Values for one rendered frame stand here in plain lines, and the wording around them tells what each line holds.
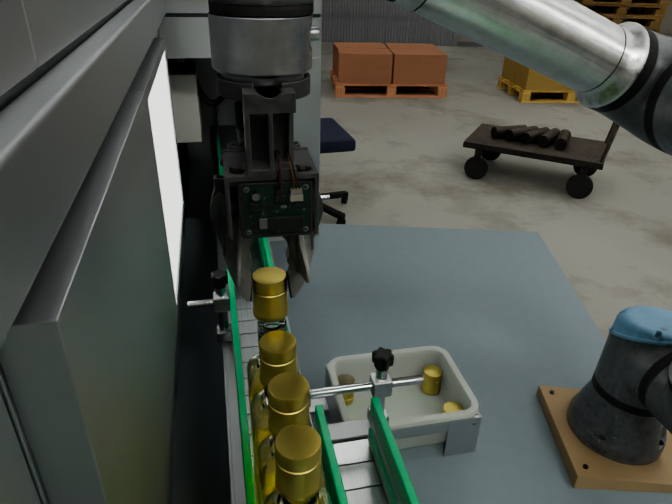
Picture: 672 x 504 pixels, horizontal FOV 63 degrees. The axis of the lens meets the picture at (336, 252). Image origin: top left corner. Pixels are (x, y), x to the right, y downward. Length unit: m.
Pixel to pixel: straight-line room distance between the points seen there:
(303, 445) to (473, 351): 0.81
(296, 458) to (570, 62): 0.47
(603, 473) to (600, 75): 0.61
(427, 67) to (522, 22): 5.94
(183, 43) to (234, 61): 0.99
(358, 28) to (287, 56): 10.03
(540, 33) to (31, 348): 0.51
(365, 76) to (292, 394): 6.04
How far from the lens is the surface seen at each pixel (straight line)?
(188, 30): 1.39
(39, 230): 0.30
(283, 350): 0.49
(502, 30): 0.60
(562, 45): 0.63
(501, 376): 1.14
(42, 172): 0.31
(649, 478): 1.03
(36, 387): 0.31
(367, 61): 6.39
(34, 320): 0.29
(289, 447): 0.42
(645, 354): 0.93
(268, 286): 0.52
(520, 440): 1.03
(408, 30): 10.48
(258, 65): 0.40
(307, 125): 1.45
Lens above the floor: 1.47
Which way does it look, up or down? 29 degrees down
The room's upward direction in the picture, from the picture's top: 2 degrees clockwise
